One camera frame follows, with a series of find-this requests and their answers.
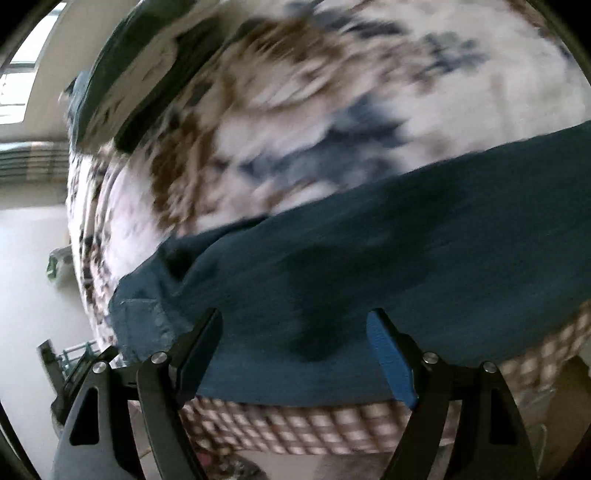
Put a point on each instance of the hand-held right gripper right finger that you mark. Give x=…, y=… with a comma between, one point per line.
x=390, y=360

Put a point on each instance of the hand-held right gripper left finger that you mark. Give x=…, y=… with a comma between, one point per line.
x=201, y=355

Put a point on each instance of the teal pants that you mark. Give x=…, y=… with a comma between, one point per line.
x=369, y=240

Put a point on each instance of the brown checked blanket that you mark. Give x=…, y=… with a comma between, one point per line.
x=300, y=424

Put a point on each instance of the green item on floor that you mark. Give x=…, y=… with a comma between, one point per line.
x=59, y=267

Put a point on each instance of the floral bed sheet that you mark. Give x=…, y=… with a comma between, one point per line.
x=286, y=115

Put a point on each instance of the striped radiator cover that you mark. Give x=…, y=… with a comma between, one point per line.
x=32, y=159

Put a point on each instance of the dark green folded garment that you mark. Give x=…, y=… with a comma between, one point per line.
x=138, y=69

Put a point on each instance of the window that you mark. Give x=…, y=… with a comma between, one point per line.
x=23, y=60

